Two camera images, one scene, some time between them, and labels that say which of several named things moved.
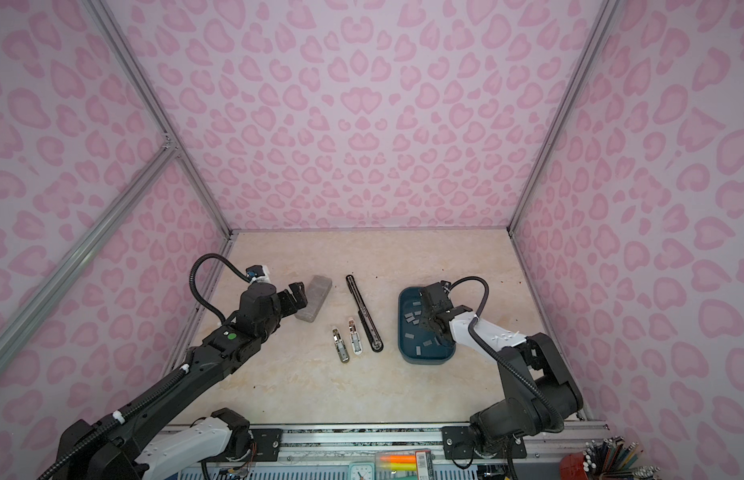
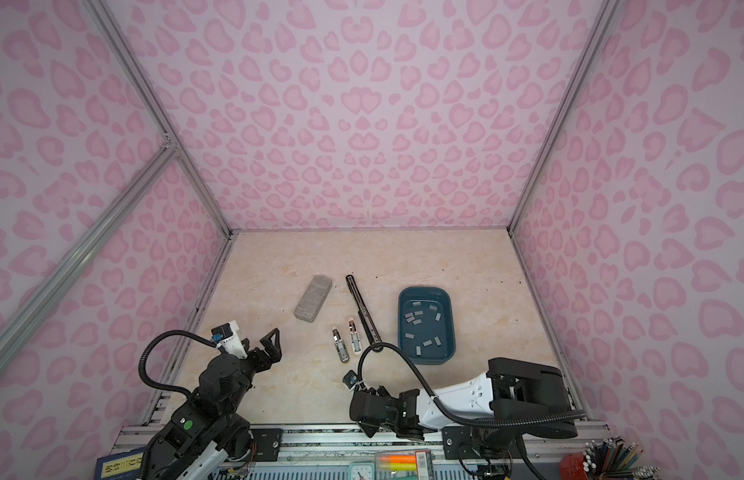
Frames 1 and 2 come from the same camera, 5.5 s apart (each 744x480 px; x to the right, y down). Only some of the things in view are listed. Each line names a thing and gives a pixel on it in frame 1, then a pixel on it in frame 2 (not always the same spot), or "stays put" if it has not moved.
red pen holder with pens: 609,458 stays put
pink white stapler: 354,337 stays put
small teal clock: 361,471 stays put
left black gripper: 300,295 to 273,352
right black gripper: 427,312 to 368,431
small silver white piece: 342,349 stays put
